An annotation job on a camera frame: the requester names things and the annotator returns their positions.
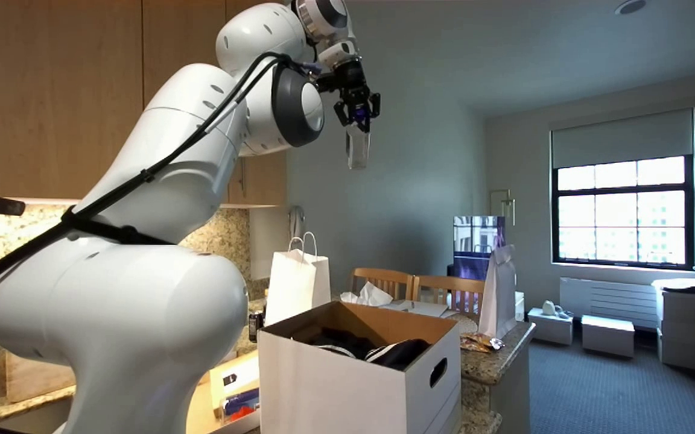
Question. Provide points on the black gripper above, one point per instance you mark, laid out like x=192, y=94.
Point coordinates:
x=356, y=86

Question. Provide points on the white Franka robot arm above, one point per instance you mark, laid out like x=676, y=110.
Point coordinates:
x=122, y=322

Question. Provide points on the white cardboard box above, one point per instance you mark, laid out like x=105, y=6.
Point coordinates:
x=348, y=394

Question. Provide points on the wooden chair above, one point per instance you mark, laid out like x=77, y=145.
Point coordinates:
x=453, y=289
x=385, y=280

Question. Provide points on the crumpled white tissue paper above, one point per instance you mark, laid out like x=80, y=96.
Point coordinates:
x=373, y=293

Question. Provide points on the tall white paper bag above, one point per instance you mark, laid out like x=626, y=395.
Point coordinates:
x=499, y=297

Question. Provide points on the black clothing with white stripes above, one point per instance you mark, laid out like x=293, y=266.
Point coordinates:
x=410, y=353

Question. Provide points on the orange snack wrapper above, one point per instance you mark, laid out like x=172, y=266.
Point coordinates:
x=484, y=341

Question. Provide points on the grey roller blind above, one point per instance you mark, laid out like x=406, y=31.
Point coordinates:
x=626, y=136

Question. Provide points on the black framed window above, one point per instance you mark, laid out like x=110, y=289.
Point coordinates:
x=626, y=213

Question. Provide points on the white square ottoman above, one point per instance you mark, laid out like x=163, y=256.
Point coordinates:
x=607, y=335
x=552, y=329

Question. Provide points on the cardboard mailer with white label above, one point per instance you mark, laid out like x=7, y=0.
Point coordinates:
x=234, y=376

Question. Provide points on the round ceiling fixture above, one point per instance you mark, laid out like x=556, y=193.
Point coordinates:
x=631, y=6

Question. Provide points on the white low cabinet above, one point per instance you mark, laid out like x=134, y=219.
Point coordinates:
x=681, y=327

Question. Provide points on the white wall radiator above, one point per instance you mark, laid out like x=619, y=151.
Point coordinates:
x=608, y=301

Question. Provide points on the wooden wall cabinet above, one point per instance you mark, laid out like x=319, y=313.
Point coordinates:
x=42, y=81

